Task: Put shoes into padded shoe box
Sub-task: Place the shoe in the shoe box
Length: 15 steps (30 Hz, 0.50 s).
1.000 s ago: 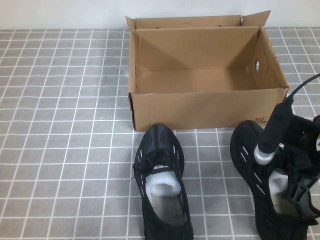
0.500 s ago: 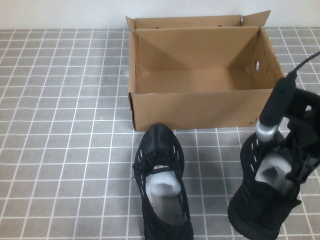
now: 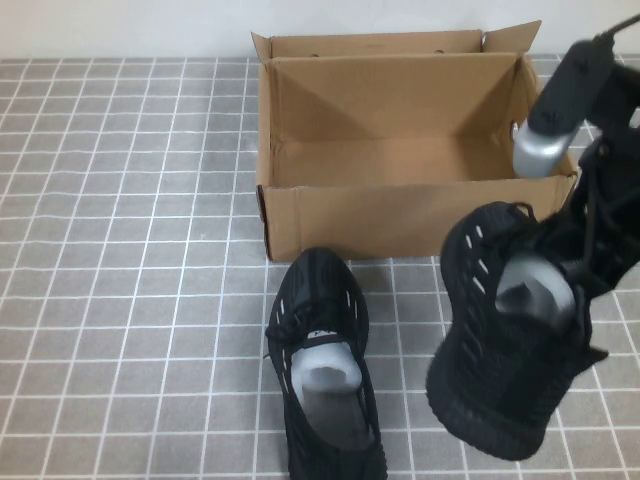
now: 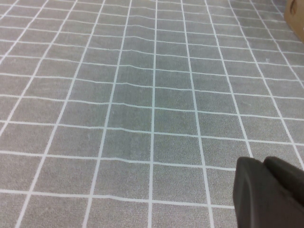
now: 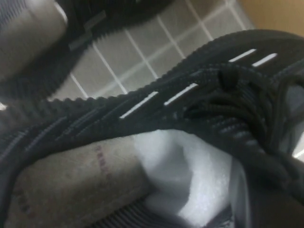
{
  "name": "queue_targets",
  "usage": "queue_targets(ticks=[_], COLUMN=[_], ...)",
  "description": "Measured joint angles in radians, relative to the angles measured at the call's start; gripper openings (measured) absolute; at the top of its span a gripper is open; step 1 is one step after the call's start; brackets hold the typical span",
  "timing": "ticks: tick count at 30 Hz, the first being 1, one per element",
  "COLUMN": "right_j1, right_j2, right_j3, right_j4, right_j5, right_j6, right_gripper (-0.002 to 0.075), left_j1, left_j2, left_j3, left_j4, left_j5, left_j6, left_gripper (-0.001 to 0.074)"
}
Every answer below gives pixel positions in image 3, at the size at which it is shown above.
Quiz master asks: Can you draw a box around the brown cardboard shoe box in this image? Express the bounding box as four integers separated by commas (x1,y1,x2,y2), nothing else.
249,19,580,264

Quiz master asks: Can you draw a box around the grey white-grid tablecloth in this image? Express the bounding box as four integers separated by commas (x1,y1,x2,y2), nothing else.
0,53,640,480

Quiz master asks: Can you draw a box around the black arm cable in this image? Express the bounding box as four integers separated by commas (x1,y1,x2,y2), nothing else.
594,12,640,45

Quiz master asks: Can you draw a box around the white foam shoe stuffing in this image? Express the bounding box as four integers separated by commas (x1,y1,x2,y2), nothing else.
293,338,365,397
493,251,577,329

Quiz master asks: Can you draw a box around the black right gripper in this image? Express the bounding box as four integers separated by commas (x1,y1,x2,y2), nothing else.
573,62,640,266

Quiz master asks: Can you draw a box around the black knit sneaker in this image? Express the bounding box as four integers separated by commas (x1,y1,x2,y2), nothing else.
426,144,640,446
263,245,389,480

